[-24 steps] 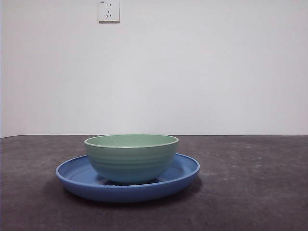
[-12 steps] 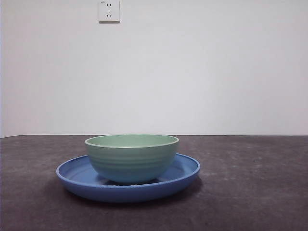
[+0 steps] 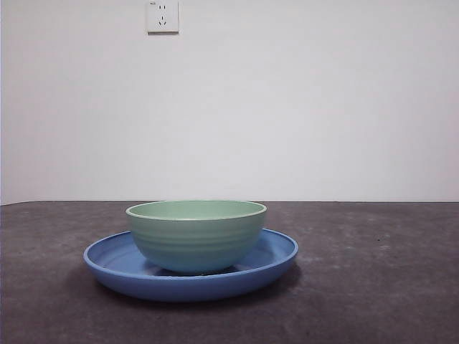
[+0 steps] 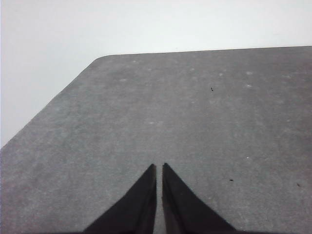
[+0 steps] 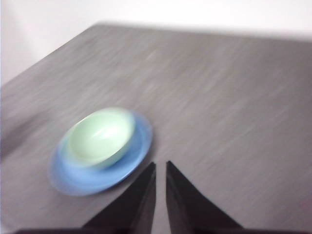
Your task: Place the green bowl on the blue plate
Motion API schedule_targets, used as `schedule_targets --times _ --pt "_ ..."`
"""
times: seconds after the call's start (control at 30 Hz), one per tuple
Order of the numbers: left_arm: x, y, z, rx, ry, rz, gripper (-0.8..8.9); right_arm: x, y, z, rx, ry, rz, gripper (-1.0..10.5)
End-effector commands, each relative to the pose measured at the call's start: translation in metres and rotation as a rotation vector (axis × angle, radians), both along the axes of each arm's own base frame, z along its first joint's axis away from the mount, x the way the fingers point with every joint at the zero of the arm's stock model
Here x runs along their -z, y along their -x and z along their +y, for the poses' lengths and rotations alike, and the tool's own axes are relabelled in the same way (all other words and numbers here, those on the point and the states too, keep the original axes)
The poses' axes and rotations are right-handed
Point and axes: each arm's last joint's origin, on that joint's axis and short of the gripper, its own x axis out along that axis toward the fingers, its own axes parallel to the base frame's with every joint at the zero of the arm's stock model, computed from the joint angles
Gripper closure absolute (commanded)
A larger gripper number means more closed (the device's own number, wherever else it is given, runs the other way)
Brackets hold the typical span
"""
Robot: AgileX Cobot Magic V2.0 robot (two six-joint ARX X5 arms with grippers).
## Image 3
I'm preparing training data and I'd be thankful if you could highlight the pale green ribbed bowl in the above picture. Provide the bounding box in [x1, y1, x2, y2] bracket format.
[125, 199, 268, 277]

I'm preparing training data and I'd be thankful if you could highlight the blue round plate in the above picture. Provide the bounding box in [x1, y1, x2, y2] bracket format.
[83, 227, 299, 302]

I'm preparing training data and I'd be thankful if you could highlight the white wall socket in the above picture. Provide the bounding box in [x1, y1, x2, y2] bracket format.
[146, 0, 180, 36]

